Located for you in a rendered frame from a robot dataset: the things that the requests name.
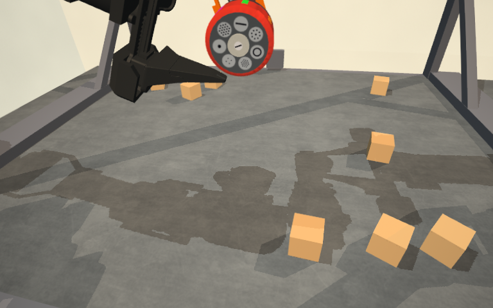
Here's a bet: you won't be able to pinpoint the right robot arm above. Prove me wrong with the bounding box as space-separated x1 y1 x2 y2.
158 0 177 15

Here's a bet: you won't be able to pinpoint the orange cube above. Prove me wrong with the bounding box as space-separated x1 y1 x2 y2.
366 214 415 267
180 83 202 101
370 76 389 96
151 84 165 90
205 83 222 89
288 213 325 262
420 214 476 268
367 132 395 164

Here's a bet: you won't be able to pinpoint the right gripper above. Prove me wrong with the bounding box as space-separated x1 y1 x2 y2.
64 0 227 103

